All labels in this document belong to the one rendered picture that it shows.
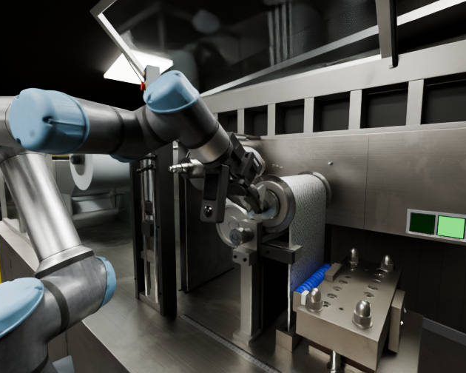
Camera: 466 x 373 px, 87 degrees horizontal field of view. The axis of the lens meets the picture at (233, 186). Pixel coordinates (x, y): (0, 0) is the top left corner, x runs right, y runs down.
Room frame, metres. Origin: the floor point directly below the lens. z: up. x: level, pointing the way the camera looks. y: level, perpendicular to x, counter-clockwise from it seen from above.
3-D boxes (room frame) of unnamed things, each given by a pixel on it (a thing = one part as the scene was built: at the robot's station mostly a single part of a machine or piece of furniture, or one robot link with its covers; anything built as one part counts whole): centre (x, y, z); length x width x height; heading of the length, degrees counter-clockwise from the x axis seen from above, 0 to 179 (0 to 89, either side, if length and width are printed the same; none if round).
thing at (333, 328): (0.62, -0.33, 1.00); 0.40 x 0.16 x 0.06; 141
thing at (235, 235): (0.58, -0.01, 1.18); 0.04 x 0.02 x 0.04; 51
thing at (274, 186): (0.71, -0.17, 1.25); 0.26 x 0.12 x 0.12; 141
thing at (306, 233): (0.67, -0.21, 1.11); 0.23 x 0.01 x 0.18; 141
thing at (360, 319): (0.47, -0.26, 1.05); 0.04 x 0.04 x 0.04
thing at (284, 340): (0.67, -0.21, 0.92); 0.28 x 0.04 x 0.04; 141
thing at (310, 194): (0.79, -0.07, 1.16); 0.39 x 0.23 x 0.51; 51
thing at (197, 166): (0.75, 0.12, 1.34); 0.06 x 0.06 x 0.06; 51
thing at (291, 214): (0.61, -0.09, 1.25); 0.15 x 0.01 x 0.15; 51
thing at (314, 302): (0.52, -0.18, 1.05); 0.04 x 0.04 x 0.04
